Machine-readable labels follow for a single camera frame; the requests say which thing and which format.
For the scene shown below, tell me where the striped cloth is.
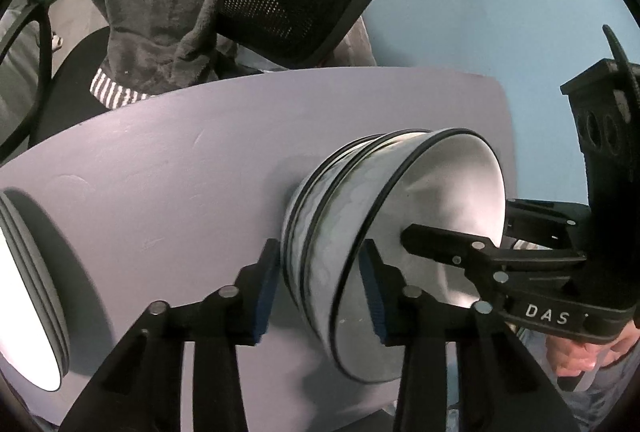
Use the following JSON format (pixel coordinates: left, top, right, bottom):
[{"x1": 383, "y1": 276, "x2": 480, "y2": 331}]
[{"x1": 89, "y1": 67, "x2": 156, "y2": 109}]

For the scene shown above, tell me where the white plate with dark rim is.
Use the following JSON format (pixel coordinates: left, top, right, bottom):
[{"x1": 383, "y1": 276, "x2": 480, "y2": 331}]
[{"x1": 0, "y1": 187, "x2": 71, "y2": 373}]

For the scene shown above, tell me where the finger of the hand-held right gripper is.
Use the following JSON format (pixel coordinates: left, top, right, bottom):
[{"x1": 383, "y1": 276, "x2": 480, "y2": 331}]
[
  {"x1": 401, "y1": 223, "x2": 588, "y2": 298},
  {"x1": 504, "y1": 199, "x2": 593, "y2": 253}
]

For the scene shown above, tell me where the person's right hand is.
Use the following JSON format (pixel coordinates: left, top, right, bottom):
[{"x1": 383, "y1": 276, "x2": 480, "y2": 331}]
[{"x1": 545, "y1": 309, "x2": 640, "y2": 380}]

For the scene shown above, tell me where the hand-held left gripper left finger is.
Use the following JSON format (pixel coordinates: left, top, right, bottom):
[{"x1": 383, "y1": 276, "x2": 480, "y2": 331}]
[{"x1": 60, "y1": 238, "x2": 281, "y2": 432}]

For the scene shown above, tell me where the person's jeans leg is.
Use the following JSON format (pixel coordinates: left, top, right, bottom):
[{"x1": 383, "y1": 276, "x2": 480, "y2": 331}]
[{"x1": 520, "y1": 327, "x2": 631, "y2": 432}]

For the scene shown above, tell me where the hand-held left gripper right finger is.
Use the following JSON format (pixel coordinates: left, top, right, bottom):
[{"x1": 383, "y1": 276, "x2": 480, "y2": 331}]
[{"x1": 359, "y1": 238, "x2": 583, "y2": 432}]

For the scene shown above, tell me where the stack of white plates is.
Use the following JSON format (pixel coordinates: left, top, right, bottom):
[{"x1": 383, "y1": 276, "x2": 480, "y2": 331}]
[{"x1": 0, "y1": 192, "x2": 66, "y2": 390}]

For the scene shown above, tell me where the white ribbed bowl dark rim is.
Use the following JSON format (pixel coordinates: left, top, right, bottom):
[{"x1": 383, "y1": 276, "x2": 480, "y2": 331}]
[
  {"x1": 287, "y1": 132, "x2": 391, "y2": 313},
  {"x1": 307, "y1": 128, "x2": 507, "y2": 384},
  {"x1": 281, "y1": 135, "x2": 373, "y2": 298}
]

